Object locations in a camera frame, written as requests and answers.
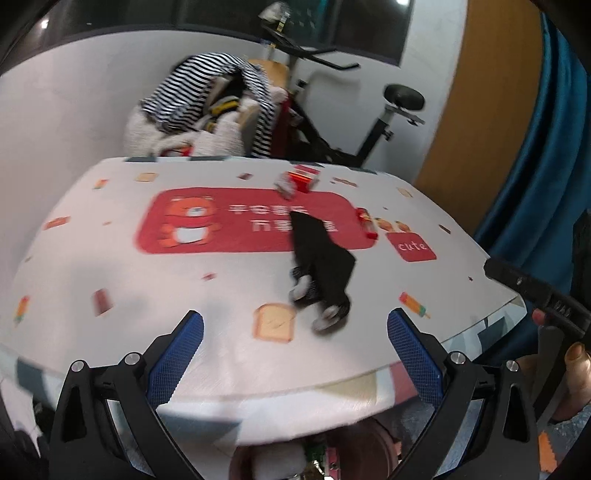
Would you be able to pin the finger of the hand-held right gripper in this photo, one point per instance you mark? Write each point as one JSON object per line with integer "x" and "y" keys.
{"x": 551, "y": 369}
{"x": 519, "y": 281}

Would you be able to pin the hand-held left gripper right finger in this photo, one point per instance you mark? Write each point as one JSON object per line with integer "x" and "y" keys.
{"x": 415, "y": 357}

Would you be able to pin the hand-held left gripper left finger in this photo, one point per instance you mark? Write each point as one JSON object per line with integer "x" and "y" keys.
{"x": 178, "y": 355}

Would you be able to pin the green packet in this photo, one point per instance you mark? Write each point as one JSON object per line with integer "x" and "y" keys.
{"x": 316, "y": 454}

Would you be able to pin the person's right hand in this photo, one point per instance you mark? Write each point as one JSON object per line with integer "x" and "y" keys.
{"x": 579, "y": 364}

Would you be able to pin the printed table mat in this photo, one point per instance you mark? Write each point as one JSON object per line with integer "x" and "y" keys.
{"x": 138, "y": 277}

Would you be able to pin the black sock with white tip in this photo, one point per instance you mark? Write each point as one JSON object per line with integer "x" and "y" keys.
{"x": 334, "y": 272}
{"x": 307, "y": 240}

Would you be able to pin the blue curtain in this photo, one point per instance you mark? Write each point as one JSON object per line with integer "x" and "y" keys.
{"x": 545, "y": 161}

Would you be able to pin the small red box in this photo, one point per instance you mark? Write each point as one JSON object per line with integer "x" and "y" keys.
{"x": 367, "y": 224}

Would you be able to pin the wooden door panel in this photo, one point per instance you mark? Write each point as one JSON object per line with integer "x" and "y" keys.
{"x": 485, "y": 92}

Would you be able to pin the clear plastic wrapper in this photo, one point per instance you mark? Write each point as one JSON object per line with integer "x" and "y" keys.
{"x": 284, "y": 184}

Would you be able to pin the black exercise bike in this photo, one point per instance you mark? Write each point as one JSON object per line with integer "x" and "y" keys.
{"x": 369, "y": 138}

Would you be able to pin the red cloth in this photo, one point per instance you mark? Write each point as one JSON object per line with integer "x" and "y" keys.
{"x": 282, "y": 129}

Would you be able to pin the black yellow striped garment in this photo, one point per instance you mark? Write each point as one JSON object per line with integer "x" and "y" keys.
{"x": 224, "y": 108}

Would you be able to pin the black white striped shirt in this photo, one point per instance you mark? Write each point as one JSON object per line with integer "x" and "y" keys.
{"x": 194, "y": 83}

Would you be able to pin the tan wooden chair back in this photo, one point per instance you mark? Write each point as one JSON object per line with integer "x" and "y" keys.
{"x": 272, "y": 71}

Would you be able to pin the dark window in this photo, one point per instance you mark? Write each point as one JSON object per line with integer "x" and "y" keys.
{"x": 231, "y": 18}

